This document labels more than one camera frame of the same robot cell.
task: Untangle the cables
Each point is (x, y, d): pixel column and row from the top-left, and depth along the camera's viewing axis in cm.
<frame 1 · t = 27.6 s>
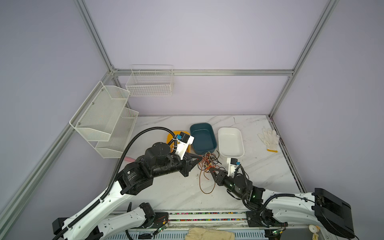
left hand: (199, 159, 57), fingers closed
right hand: (209, 170, 75), fingers open
teal plastic bin: (205, 139, 111), on the table
white plastic bin: (230, 142, 105), point 2 cm above the table
white work glove: (270, 139, 109), on the table

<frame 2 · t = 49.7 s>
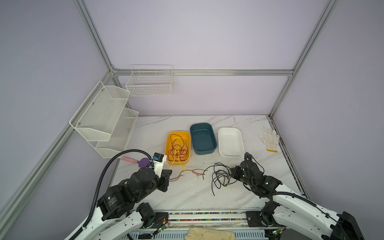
left hand: (170, 173, 65), fingers closed
right hand: (229, 169, 82), fingers closed
the named things where they were.

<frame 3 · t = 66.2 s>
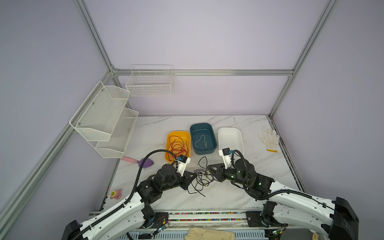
left hand: (195, 176, 72), fingers closed
right hand: (207, 168, 71), fingers closed
the named things where they were.

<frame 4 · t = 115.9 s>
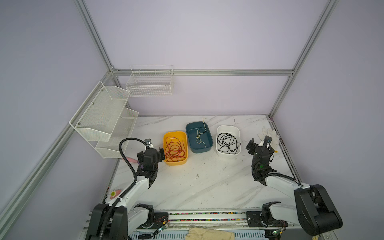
left hand: (150, 150, 86), fingers open
right hand: (259, 140, 86), fingers open
